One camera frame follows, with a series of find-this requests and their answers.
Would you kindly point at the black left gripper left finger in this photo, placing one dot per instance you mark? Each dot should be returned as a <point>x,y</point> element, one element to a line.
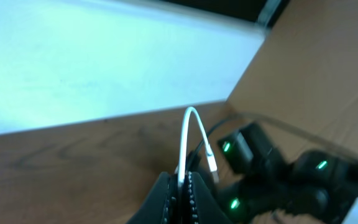
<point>156,207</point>

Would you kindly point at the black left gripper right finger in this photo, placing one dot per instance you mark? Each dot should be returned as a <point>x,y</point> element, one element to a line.
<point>200,205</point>

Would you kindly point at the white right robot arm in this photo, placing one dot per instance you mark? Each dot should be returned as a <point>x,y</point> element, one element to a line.
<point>318,183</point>

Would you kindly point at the cardboard side panel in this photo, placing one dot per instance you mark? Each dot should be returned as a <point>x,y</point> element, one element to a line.
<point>306,72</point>

